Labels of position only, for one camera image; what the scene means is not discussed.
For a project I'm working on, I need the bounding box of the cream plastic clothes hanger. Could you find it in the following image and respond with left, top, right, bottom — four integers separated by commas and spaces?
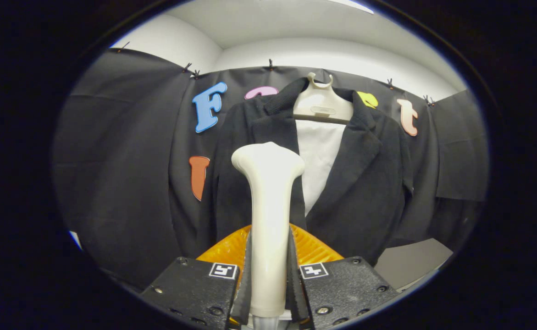
292, 72, 354, 125

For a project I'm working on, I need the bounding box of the grey cabinet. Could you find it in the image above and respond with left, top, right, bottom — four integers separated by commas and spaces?
374, 238, 453, 290

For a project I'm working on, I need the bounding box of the black suit jacket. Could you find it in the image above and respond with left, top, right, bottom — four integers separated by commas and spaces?
167, 77, 415, 266

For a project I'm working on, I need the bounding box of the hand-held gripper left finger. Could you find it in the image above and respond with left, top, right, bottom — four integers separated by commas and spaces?
141, 225, 254, 330

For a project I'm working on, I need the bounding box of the long ceiling light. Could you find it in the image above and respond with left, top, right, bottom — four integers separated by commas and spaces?
328, 0, 374, 13

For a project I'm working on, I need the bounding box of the black backdrop cloth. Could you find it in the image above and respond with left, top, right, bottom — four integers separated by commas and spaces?
53, 46, 488, 289

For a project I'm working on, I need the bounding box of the white garment steamer head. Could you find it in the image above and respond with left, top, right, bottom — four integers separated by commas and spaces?
231, 142, 305, 318

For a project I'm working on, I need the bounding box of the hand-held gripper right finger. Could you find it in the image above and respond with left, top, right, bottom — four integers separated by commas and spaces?
289, 225, 399, 330

